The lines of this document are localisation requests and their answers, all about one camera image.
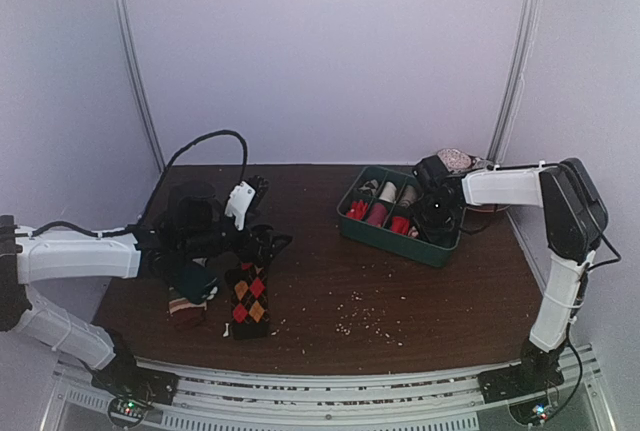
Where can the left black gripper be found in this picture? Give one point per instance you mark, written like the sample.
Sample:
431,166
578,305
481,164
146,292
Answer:
264,254

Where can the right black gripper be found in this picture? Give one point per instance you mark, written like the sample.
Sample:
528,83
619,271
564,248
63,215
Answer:
439,224

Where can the green divided organizer tray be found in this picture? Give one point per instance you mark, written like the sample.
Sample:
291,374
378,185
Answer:
410,246

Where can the black argyle sock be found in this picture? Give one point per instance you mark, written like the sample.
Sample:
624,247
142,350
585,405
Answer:
250,314

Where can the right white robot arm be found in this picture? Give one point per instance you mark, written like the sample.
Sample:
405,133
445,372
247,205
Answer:
575,219

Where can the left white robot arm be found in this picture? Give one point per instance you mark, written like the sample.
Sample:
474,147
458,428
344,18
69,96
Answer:
194,228

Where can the tan rolled sock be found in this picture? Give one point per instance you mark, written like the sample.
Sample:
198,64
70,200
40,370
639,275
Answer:
409,197

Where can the red rolled sock in tray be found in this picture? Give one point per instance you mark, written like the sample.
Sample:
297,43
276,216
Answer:
400,225

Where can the red round plate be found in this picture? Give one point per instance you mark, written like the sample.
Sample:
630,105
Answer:
473,212

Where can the cream rolled sock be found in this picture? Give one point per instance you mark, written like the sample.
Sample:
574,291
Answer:
388,193

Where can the maroon rolled sock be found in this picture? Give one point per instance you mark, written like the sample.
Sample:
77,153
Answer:
377,215

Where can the pink patterned bowl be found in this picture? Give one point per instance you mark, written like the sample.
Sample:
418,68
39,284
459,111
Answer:
455,160

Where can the black beige patterned rolled sock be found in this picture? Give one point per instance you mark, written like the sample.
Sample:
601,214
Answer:
369,188

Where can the red zigzag rolled sock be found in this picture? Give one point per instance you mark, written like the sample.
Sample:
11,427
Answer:
358,210

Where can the dark teal sock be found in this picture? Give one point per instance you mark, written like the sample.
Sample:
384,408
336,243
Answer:
196,283

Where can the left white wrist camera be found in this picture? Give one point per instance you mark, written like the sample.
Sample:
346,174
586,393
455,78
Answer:
238,204

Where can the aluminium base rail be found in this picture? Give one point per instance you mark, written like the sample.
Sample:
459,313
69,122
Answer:
209,399

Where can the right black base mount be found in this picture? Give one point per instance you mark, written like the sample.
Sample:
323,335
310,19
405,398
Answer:
529,383

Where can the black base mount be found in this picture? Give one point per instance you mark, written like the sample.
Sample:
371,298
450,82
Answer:
135,394
529,383

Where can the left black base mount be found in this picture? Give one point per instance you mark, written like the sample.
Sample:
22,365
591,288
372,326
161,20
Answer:
135,394

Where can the right aluminium frame post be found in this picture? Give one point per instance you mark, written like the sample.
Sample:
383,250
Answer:
515,81

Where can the aluminium frame post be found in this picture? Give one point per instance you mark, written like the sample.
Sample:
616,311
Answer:
136,82
515,81

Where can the left aluminium frame post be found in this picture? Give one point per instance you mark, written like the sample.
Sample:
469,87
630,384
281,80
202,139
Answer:
136,82

